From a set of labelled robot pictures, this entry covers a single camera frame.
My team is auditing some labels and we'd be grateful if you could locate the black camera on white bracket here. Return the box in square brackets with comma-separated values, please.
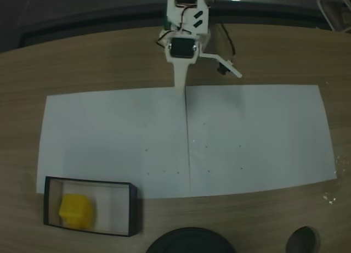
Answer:
[201, 53, 244, 79]

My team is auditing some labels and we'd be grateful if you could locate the black camera cable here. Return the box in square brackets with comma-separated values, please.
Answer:
[218, 24, 237, 64]

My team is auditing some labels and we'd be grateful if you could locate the black motor cable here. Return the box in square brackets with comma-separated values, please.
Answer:
[156, 30, 176, 49]

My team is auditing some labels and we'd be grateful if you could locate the yellow plastic cube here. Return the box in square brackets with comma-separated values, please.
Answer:
[58, 193, 97, 229]

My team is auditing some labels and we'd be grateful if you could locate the dark brown open box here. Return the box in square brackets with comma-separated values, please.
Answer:
[43, 176, 142, 238]

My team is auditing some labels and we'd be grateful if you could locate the white wire frame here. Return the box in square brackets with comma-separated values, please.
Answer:
[316, 0, 351, 33]

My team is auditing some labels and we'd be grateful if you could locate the white paper sheet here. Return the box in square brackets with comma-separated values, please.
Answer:
[37, 86, 191, 200]
[185, 84, 338, 198]

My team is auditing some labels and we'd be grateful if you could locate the black round object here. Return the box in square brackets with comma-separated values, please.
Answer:
[145, 227, 236, 253]

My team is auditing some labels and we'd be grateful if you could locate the dark rounded object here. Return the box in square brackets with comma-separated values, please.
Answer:
[285, 226, 321, 253]

